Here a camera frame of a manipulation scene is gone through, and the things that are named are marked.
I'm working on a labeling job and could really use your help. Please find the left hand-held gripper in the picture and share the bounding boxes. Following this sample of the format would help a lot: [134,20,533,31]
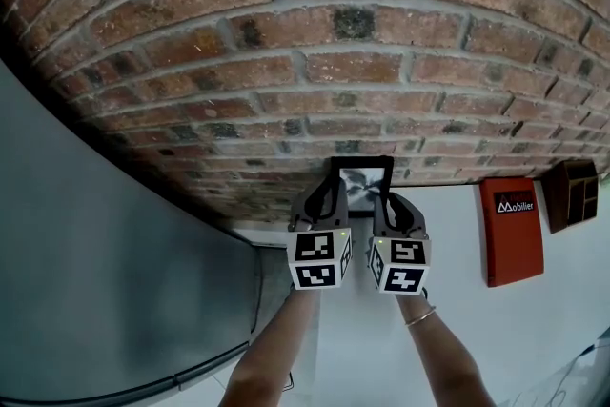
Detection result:
[284,178,355,292]

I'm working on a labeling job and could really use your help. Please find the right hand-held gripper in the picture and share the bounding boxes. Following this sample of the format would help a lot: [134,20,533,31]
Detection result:
[365,192,434,296]

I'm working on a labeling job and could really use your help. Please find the black picture frame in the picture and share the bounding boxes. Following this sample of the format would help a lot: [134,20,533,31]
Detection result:
[329,154,394,218]

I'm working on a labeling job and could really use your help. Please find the person's left forearm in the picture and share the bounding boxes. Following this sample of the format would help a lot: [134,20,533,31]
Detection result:
[216,284,321,407]

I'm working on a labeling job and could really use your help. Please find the person's right forearm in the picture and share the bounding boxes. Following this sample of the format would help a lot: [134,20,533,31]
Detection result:
[394,288,499,407]

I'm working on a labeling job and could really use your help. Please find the red book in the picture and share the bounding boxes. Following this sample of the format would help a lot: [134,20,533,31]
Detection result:
[478,176,546,289]

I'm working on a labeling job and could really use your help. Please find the brown cardboard organizer box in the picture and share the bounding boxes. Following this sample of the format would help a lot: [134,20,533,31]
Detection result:
[539,158,600,235]

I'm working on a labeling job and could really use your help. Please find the thin silver bracelet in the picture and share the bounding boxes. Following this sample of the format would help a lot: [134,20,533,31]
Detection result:
[403,304,437,328]

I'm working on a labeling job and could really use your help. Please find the thin black cable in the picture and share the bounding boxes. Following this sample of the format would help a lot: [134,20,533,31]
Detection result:
[247,246,269,340]

